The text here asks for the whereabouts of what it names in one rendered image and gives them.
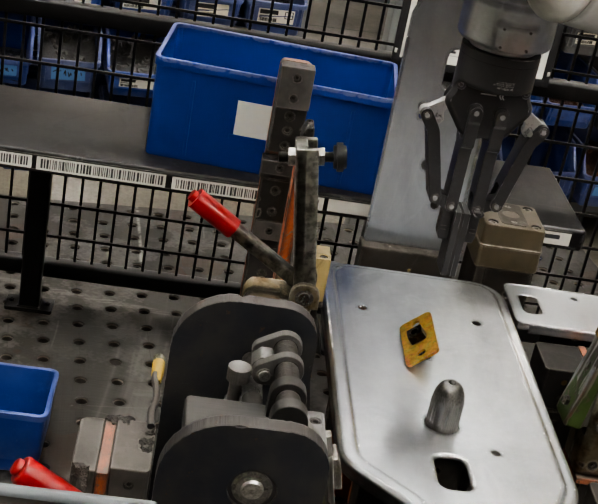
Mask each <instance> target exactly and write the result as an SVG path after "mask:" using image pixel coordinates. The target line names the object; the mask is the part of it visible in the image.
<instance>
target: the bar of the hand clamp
mask: <svg viewBox="0 0 598 504"><path fill-rule="evenodd" d="M279 162H288V166H295V169H294V220H293V267H294V275H293V286H294V285H295V284H297V283H301V282H305V283H311V284H313V285H315V286H316V251H317V217H318V182H319V166H324V165H325V162H333V168H334V169H336V171H337V172H343V170H344V169H346V168H347V146H346V145H344V143H343V142H337V144H336V145H334V146H333V152H325V148H318V138H317V137H306V136H296V138H295V148H289V147H288V152H286V151H279Z"/></svg>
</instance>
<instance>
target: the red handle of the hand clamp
mask: <svg viewBox="0 0 598 504"><path fill-rule="evenodd" d="M187 199H188V200H189V203H188V207H190V208H191V209H192V210H193V211H195V212H196V213H197V214H198V215H200V216H201V217H202V218H203V219H205V220H206V221H207V222H208V223H210V224H211V225H212V226H213V227H214V228H216V229H217V230H218V231H219V232H221V233H222V234H223V235H224V236H226V237H231V238H232V239H234V240H235V241H236V242H237V243H239V244H240V245H241V246H242V247H243V248H245V249H246V250H247V251H248V252H250V253H251V254H252V255H253V256H255V257H256V258H257V259H258V260H260V261H261V262H262V263H263V264H264V265H266V266H267V267H268V268H269V269H271V270H272V271H273V272H274V273H276V274H277V275H278V276H279V277H281V278H282V279H283V280H284V281H285V282H287V283H288V285H289V286H291V287H293V275H294V267H293V266H292V265H291V264H289V263H288V262H287V261H286V260H285V259H283V258H282V257H281V256H280V255H278V254H277V253H276V252H275V251H273V250H272V249H271V248H270V247H269V246H267V245H266V244H265V243H264V242H262V241H261V240H260V239H259V238H258V237H256V236H255V235H254V234H253V233H251V232H250V231H249V230H248V229H247V228H245V227H244V226H243V225H242V224H240V223H241V220H240V219H239V218H237V217H236V216H235V215H234V214H232V213H231V212H230V211H229V210H228V209H226V208H225V207H224V206H223V205H221V204H220V203H219V202H218V201H217V200H215V199H214V198H213V197H212V196H210V195H209V194H208V193H207V192H206V191H204V190H203V189H200V190H198V191H196V190H193V191H192V192H191V193H190V194H189V196H188V198H187Z"/></svg>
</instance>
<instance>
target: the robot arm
mask: <svg viewBox="0 0 598 504"><path fill-rule="evenodd" d="M558 23H559V24H563V25H566V26H570V27H574V28H577V29H580V30H584V31H587V32H590V33H593V34H596V35H598V0H464V1H463V6H462V10H461V14H460V18H459V23H458V30H459V32H460V33H461V35H462V36H464V37H463V39H462V43H461V47H460V51H459V55H458V59H457V64H456V68H455V72H454V76H453V80H452V82H451V84H450V85H449V86H448V87H447V89H446V90H445V92H444V96H443V97H441V98H439V99H437V100H434V101H432V102H430V103H429V102H428V101H421V102H420V103H419V104H418V110H419V112H420V115H421V118H422V120H423V123H424V125H425V172H426V192H427V195H428V198H429V201H430V202H431V203H436V204H438V205H440V206H441V207H440V211H439V215H438V220H437V224H436V233H437V236H438V238H440V239H442V242H441V246H440V250H439V254H438V258H437V264H438V268H439V271H440V274H441V275H448V276H454V277H455V275H456V271H457V267H458V264H459V260H460V256H461V252H462V248H463V244H464V242H468V243H472V241H473V240H474V238H475V235H476V231H477V227H478V223H479V219H480V218H482V217H483V216H484V213H485V212H488V211H493V212H499V211H500V210H501V209H502V207H503V206H504V204H505V202H506V200H507V198H508V196H509V195H510V193H511V191H512V189H513V187H514V186H515V184H516V182H517V180H518V178H519V176H520V175H521V173H522V171H523V169H524V167H525V165H526V164H527V162H528V160H529V158H530V156H531V154H532V153H533V151H534V149H535V148H536V147H537V146H538V145H539V144H540V143H541V142H542V141H544V140H545V139H546V138H547V137H548V136H549V134H550V131H549V129H548V127H547V125H546V124H545V122H544V120H542V119H540V118H537V117H536V116H535V115H534V114H533V113H532V104H531V93H532V90H533V86H534V82H535V78H536V75H537V71H538V67H539V64H540V60H541V54H544V53H547V52H548V51H549V50H550V49H551V48H552V44H553V40H554V37H555V33H556V29H557V26H558ZM446 109H448V110H449V113H450V115H451V117H452V119H453V121H454V124H455V126H456V128H457V133H456V142H455V146H454V150H453V154H452V158H451V162H450V166H449V170H448V174H447V178H446V182H445V186H444V190H443V189H441V156H440V130H439V126H438V124H440V123H441V122H442V121H443V120H444V112H445V110H446ZM523 122H524V123H523ZM522 123H523V125H522V126H521V132H522V133H521V134H520V135H519V137H518V138H517V140H516V142H515V144H514V146H513V148H512V149H511V151H510V153H509V155H508V157H507V159H506V161H505V162H504V164H503V166H502V168H501V170H500V172H499V174H498V175H497V177H496V179H495V181H494V183H493V185H492V187H491V188H490V190H489V186H490V182H491V178H492V174H493V170H494V166H495V163H496V159H497V155H498V153H499V152H500V149H501V145H502V141H503V139H504V138H505V137H507V136H508V135H509V134H510V133H511V132H512V131H514V130H515V129H516V128H517V127H518V126H519V125H520V124H522ZM478 138H482V144H481V148H480V152H479V156H478V160H477V164H476V168H475V172H474V176H473V180H472V184H471V188H470V192H469V196H468V200H467V202H468V205H467V203H466V202H459V198H460V194H461V190H462V187H463V183H464V179H465V175H466V171H467V167H468V163H469V159H470V155H471V151H472V149H473V148H474V145H475V140H476V139H478ZM488 190H489V192H488Z"/></svg>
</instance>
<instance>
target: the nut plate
mask: <svg viewBox="0 0 598 504"><path fill-rule="evenodd" d="M416 323H419V324H418V325H417V326H415V327H413V326H414V325H415V324H416ZM400 335H401V340H402V346H403V352H404V357H405V363H406V365H407V367H412V366H414V365H416V364H418V363H420V362H422V361H424V360H426V359H428V358H430V357H431V356H433V355H435V354H437V353H438V352H439V350H440V349H439V345H438V340H437V336H436V331H435V327H434V323H433V318H432V314H431V313H430V312H426V313H424V314H422V315H420V316H418V317H416V318H414V319H412V320H410V321H409V322H407V323H405V324H403V325H402V326H401V327H400ZM423 351H425V353H424V354H422V355H420V356H418V355H419V354H420V353H421V352H423Z"/></svg>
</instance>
